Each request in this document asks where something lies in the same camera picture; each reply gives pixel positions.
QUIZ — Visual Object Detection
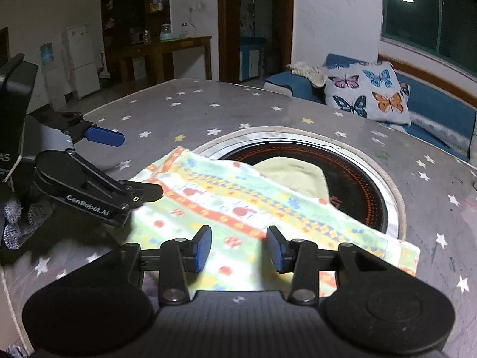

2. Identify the butterfly print pillow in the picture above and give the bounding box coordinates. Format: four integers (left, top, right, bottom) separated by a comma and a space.
322, 61, 412, 125

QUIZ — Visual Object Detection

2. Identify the white refrigerator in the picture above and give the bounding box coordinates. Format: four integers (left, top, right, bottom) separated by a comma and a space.
67, 24, 101, 99

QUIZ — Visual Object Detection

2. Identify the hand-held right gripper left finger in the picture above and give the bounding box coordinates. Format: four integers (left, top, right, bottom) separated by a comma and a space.
108, 225, 213, 305

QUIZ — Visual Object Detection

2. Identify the person's left hand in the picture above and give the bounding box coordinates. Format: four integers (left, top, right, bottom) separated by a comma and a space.
0, 197, 55, 251

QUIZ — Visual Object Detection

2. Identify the wooden console table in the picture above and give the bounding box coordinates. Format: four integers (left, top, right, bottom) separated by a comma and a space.
108, 36, 213, 86

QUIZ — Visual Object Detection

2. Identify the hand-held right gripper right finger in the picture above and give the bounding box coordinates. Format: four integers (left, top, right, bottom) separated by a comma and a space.
266, 225, 373, 305

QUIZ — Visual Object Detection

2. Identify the round built-in table cooker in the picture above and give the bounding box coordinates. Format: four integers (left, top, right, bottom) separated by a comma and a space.
194, 127, 407, 241

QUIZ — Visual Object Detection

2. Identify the blue cabinet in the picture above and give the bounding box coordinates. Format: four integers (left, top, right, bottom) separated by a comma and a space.
239, 36, 267, 81

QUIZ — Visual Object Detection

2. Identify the white water dispenser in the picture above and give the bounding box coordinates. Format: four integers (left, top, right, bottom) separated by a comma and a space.
39, 41, 69, 107

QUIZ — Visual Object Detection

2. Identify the patterned children's shirt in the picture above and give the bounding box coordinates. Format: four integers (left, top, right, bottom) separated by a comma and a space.
127, 145, 422, 293

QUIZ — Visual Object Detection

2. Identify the green framed window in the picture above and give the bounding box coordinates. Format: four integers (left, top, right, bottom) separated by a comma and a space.
380, 0, 477, 70

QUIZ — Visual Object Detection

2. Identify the dark wooden shelf cabinet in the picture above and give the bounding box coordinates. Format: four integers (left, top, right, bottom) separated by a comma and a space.
100, 0, 172, 83

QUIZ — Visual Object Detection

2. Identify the grey star tablecloth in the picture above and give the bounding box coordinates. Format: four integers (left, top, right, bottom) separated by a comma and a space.
0, 78, 477, 358

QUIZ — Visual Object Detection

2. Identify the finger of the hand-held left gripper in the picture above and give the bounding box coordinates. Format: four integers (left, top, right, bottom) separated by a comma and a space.
65, 148, 165, 210
28, 110, 126, 147

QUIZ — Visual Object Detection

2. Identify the dark wooden door frame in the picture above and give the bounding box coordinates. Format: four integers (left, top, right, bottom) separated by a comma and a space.
217, 0, 295, 83

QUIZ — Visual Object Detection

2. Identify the white crumpled cloth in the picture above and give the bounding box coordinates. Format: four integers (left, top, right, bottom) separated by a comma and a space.
287, 61, 329, 87

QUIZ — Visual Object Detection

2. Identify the blue sofa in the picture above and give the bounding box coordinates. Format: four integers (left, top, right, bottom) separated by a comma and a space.
263, 53, 477, 163

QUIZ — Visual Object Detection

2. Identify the pale yellow cloth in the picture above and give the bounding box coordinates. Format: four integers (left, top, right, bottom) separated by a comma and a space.
257, 157, 329, 199

